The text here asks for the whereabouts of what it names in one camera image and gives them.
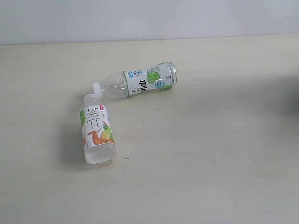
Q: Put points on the lime label clear bottle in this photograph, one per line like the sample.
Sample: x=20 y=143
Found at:
x=129 y=83

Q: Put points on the tea bottle with camel label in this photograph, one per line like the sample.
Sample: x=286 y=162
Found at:
x=98 y=140

